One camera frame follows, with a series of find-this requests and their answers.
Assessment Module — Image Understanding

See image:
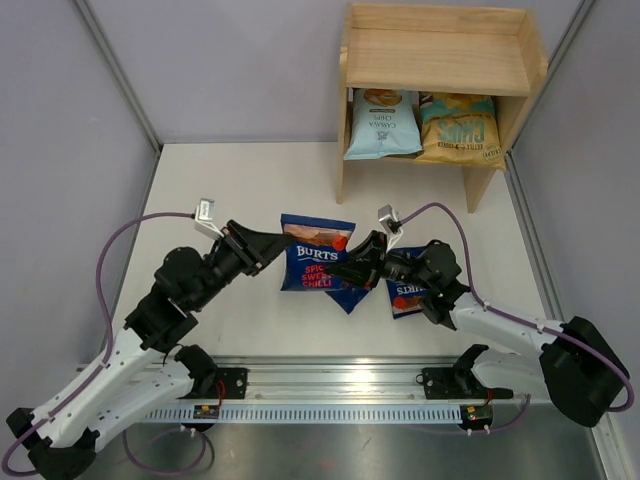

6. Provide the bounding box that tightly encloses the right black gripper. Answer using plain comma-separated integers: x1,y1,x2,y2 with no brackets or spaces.
325,230,434,291

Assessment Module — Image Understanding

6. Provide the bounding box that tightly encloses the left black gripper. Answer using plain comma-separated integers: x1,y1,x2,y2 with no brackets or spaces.
190,220,295,311

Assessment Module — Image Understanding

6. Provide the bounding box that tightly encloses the blue burts chips bag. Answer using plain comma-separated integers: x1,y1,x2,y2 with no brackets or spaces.
326,287,370,315
280,214,356,291
386,247,428,319

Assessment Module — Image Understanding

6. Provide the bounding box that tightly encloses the light blue cassava chips bag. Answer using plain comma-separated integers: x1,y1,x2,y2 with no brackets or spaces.
344,88,422,161

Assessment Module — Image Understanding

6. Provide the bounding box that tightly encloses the large yellow kettle chips bag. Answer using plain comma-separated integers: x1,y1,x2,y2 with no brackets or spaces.
416,92,506,170

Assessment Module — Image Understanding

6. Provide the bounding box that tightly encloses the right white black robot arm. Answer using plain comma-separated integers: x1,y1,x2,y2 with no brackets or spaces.
327,231,635,427

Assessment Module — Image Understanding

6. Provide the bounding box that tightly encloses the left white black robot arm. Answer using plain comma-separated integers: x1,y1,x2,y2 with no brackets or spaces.
6,220,293,479

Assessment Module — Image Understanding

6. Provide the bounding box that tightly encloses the wooden two-tier shelf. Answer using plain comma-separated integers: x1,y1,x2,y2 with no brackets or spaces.
336,3,548,200

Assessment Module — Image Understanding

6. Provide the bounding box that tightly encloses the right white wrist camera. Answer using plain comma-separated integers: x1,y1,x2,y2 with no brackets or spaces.
378,204,403,250

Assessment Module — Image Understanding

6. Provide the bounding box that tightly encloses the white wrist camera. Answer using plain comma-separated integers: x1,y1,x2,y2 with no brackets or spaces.
194,198,224,240
378,204,403,250

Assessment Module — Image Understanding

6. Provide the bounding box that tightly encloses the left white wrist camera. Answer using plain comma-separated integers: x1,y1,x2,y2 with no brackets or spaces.
194,198,224,240

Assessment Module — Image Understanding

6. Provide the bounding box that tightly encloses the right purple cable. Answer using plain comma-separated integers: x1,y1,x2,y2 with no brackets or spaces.
394,201,632,436

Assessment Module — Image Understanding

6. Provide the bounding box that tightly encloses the purple cable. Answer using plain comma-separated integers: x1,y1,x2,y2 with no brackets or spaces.
394,201,632,436
0,212,217,476

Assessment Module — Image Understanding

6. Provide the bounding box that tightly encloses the aluminium mounting rail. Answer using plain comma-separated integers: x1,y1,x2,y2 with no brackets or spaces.
214,356,550,405

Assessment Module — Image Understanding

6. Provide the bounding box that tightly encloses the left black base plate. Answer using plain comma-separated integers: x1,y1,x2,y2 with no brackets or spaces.
179,367,249,400

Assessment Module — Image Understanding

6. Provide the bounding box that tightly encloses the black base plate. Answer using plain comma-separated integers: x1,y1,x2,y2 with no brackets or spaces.
179,367,249,400
415,367,514,401

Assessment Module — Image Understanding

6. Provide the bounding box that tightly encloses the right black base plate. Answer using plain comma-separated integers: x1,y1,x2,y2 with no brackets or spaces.
415,367,514,401

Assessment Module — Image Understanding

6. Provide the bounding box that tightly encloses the right aluminium frame post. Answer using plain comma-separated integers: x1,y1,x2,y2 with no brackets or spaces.
504,0,601,166

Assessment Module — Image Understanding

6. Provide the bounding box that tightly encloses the aluminium frame post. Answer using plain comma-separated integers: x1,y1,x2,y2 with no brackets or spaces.
70,0,163,159
504,0,601,166

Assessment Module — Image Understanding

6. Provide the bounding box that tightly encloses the white slotted cable duct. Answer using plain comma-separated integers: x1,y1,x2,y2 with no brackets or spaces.
143,404,462,425

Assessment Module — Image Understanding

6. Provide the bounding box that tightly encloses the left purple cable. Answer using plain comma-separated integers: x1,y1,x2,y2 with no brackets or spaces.
0,212,217,476

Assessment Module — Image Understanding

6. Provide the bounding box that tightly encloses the left aluminium frame post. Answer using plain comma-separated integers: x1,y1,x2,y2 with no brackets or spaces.
70,0,163,159

